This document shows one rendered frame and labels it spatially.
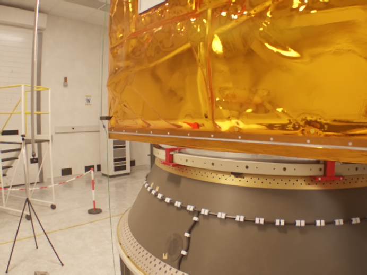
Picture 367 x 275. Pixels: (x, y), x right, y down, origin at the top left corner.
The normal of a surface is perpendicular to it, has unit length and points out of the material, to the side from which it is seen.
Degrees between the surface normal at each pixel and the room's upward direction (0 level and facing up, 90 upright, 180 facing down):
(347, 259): 62
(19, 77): 90
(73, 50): 90
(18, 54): 90
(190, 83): 89
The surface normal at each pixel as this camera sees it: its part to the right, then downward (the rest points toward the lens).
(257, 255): -0.33, -0.41
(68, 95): 0.73, 0.04
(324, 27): -0.72, 0.00
